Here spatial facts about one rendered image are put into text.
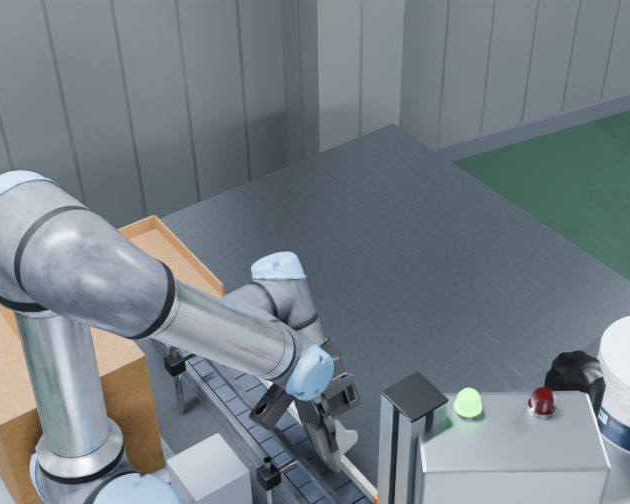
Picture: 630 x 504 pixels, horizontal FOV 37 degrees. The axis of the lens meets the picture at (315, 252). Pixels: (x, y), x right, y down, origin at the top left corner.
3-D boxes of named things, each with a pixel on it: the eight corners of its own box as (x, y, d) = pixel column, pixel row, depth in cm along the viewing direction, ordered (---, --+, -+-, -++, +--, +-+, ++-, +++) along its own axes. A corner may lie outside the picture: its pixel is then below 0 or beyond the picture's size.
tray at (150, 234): (224, 298, 200) (223, 284, 197) (111, 351, 188) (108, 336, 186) (156, 228, 219) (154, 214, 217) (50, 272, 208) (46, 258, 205)
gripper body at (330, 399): (364, 407, 151) (342, 338, 148) (320, 432, 147) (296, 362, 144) (339, 398, 157) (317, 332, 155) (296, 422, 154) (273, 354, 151)
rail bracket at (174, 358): (213, 402, 178) (205, 338, 167) (179, 420, 174) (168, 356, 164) (204, 392, 180) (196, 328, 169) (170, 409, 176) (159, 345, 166)
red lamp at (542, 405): (557, 418, 90) (561, 402, 88) (530, 419, 90) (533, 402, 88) (552, 397, 92) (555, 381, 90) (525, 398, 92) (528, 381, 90)
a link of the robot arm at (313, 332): (286, 337, 143) (262, 330, 150) (296, 364, 144) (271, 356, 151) (327, 316, 146) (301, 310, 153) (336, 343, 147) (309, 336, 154)
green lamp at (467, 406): (483, 420, 90) (485, 403, 88) (455, 420, 90) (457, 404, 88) (479, 399, 92) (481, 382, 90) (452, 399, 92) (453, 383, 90)
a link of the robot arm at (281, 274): (235, 269, 146) (277, 248, 151) (257, 334, 148) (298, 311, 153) (264, 270, 140) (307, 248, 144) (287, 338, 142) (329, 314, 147)
